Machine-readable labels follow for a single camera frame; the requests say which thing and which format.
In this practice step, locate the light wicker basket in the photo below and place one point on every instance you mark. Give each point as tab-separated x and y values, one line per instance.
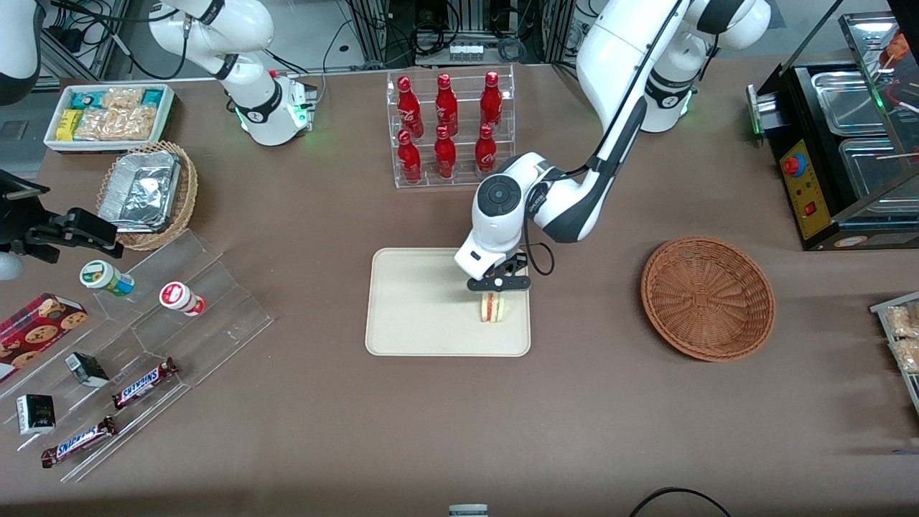
188	194

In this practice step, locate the large clear cracker bag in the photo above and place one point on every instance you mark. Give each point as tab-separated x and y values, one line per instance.
118	124

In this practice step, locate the aluminium foil container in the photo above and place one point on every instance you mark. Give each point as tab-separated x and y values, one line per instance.
140	190

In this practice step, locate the clear acrylic stepped display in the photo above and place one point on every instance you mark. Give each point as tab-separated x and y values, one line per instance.
215	316

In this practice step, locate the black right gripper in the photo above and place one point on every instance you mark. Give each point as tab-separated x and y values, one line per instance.
23	228

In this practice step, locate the black glass food warmer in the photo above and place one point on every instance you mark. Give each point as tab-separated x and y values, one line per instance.
808	179

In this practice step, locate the small clear cracker bag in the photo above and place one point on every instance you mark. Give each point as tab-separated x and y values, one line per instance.
122	98

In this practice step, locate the clear bag of puffed snacks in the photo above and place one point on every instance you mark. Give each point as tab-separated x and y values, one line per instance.
908	355
904	321

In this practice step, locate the teal snack packet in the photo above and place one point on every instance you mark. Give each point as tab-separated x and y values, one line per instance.
153	97
85	99

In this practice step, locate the triangular tomato lettuce sandwich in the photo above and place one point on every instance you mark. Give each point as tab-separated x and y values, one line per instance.
492	307

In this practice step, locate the red cola bottle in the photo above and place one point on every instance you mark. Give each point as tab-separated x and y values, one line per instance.
485	152
409	158
408	106
444	154
446	104
490	100

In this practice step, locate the white power strip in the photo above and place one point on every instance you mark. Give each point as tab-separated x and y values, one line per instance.
465	51

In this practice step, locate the yellow snack packet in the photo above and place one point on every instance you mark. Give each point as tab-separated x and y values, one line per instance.
69	125

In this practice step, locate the red label yogurt cup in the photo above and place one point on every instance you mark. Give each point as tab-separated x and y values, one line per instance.
181	298

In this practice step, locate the beige rectangular plastic tray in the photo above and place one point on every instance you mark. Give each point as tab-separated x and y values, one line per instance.
423	309

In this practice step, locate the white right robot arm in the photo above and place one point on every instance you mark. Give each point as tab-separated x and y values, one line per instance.
244	29

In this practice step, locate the brown snickers bar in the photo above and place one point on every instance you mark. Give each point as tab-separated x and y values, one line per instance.
79	442
143	383

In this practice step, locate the tray of packaged snacks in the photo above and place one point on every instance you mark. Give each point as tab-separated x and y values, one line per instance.
879	305

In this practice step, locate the steel warmer pan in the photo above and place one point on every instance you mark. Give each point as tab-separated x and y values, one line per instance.
847	100
872	172

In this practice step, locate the small black chocolate box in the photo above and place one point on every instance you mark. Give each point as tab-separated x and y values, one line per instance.
87	370
36	414

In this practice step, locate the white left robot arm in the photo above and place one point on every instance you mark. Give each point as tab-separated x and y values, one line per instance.
617	57

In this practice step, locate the green label yogurt cup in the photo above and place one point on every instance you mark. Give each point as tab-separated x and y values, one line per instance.
106	278

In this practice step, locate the clear acrylic bottle rack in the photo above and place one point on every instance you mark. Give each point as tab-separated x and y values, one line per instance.
463	183

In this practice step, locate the small grey white object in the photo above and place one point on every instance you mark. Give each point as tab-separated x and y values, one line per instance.
468	510

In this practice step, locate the red tartan cookie box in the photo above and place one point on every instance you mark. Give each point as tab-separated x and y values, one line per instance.
36	330

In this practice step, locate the white rectangular snack bin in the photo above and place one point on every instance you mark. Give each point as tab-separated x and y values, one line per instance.
169	108

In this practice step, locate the round brown wicker basket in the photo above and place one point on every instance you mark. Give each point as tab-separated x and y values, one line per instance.
707	298

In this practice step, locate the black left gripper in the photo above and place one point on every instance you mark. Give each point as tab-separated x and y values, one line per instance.
510	267

